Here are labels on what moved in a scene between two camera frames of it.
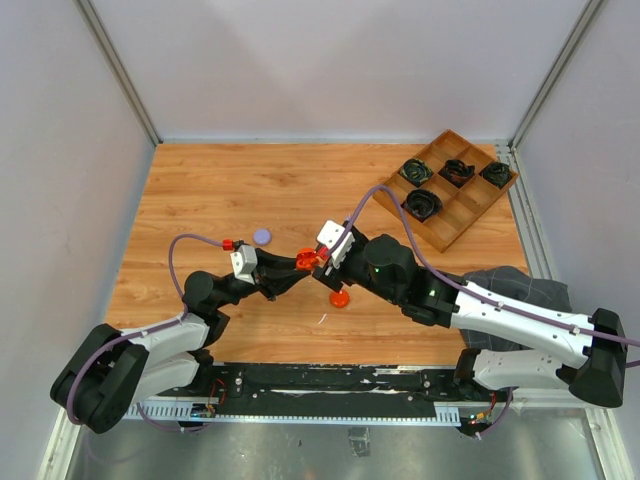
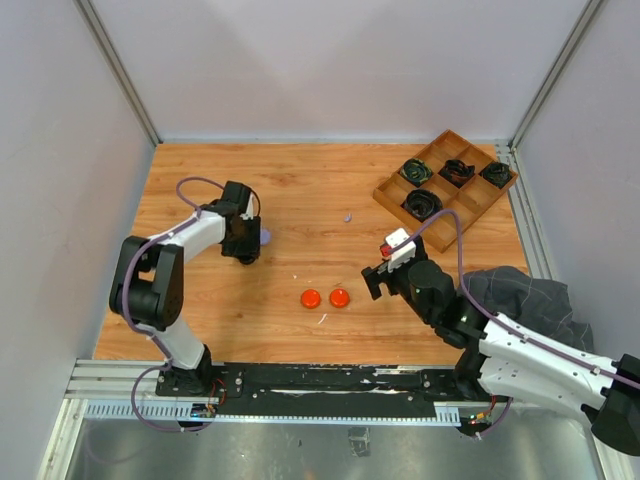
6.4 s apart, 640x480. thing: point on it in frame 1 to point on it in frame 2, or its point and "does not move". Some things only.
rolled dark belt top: [456, 172] does not move
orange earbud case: [306, 259] to [310, 298]
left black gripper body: [263, 282] to [248, 240]
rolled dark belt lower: [422, 204] does not move
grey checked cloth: [514, 284] does not move
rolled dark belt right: [498, 174] does not move
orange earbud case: [340, 300] does not move
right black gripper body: [353, 269] to [397, 281]
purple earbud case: [262, 236] does not move
